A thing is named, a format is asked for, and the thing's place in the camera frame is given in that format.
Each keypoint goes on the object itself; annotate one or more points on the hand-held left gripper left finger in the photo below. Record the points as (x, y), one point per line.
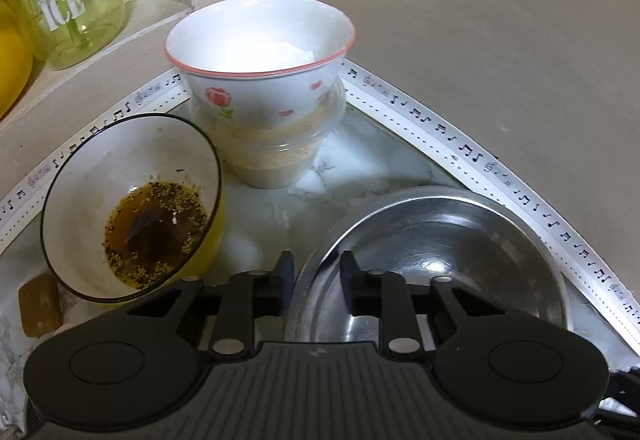
(282, 282)

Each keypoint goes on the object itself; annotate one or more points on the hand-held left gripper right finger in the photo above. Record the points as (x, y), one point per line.
(357, 287)

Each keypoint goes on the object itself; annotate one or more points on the stainless steel bowl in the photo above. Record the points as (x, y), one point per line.
(450, 240)

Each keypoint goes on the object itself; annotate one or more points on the clear glass jar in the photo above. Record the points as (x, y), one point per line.
(280, 145)

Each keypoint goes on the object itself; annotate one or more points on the white patterned edge tape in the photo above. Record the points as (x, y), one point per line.
(450, 130)

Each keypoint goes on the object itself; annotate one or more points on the yellow bowl with white inside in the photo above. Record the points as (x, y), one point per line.
(100, 180)

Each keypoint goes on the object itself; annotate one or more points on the brown sponge block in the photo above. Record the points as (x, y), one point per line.
(40, 305)

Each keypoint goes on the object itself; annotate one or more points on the white flower-print bowl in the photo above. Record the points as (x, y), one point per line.
(260, 35)

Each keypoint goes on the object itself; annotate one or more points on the yellow mug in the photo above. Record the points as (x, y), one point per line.
(12, 65)

